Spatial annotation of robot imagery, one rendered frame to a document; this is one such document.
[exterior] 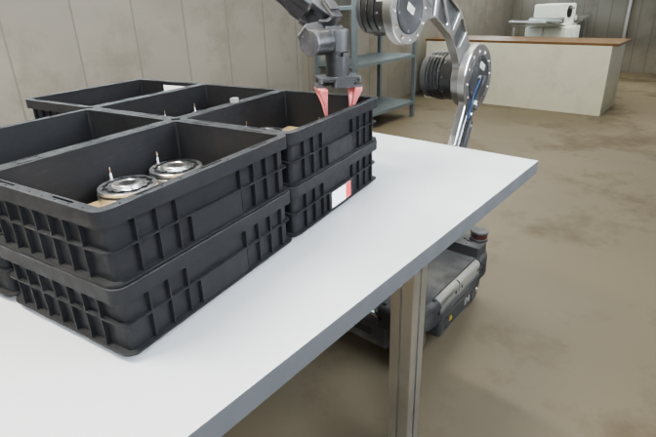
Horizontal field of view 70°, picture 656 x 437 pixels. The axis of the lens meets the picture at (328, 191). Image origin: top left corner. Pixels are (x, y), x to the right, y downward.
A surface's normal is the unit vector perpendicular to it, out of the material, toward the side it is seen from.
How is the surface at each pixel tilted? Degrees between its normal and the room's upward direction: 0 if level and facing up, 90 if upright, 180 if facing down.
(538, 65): 90
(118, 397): 0
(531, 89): 90
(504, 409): 0
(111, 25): 90
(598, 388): 0
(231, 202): 90
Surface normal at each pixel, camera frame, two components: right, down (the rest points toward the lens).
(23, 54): 0.77, 0.22
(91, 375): -0.03, -0.93
